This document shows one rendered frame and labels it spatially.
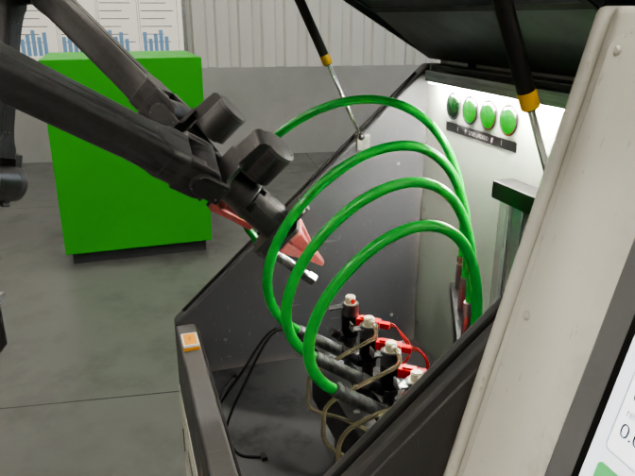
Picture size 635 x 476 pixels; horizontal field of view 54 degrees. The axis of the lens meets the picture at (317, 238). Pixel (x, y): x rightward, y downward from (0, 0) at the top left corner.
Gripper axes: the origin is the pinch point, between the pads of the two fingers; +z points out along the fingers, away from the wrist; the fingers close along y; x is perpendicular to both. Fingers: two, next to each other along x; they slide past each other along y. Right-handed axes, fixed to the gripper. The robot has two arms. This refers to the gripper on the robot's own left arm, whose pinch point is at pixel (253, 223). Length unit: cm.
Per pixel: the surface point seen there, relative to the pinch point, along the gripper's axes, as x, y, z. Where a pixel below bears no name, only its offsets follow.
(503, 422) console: -22, -30, 42
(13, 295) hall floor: 229, 172, -124
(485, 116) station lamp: -38.3, 17.8, 9.9
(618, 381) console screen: -34, -39, 42
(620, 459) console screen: -31, -41, 47
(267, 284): -3.7, -17.1, 12.9
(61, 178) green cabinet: 178, 206, -171
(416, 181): -28.1, -15.1, 15.7
